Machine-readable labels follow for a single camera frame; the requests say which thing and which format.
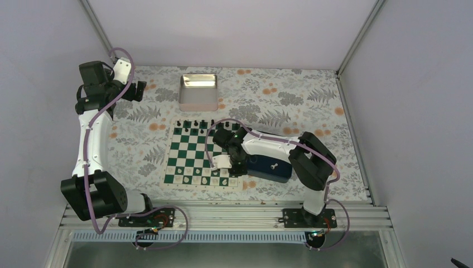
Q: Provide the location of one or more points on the green white chess board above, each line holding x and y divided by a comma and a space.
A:
187, 151

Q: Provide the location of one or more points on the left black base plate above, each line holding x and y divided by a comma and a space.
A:
158, 219

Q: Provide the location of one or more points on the floral patterned table mat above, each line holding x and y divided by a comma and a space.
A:
286, 102

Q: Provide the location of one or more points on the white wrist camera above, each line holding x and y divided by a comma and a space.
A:
221, 162
122, 70

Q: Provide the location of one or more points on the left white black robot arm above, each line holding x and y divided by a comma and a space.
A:
91, 185

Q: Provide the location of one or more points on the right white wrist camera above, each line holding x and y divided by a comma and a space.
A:
221, 162

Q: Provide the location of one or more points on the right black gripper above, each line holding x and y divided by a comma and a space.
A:
242, 171

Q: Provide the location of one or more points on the pink metal tin box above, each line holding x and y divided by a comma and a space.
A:
198, 93

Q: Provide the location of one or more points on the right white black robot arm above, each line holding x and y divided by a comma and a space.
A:
310, 159

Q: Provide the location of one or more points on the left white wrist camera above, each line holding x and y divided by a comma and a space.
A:
122, 70

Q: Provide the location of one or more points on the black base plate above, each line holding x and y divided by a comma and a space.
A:
299, 218
158, 219

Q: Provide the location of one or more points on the aluminium frame post left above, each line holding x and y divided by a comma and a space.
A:
93, 18

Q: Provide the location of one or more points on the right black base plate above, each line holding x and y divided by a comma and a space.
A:
299, 218

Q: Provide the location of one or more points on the dark blue plastic tray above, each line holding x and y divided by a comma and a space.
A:
260, 167

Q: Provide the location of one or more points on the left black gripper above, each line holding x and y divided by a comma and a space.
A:
130, 96

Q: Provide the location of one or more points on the aluminium front rail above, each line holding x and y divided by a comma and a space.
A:
264, 217

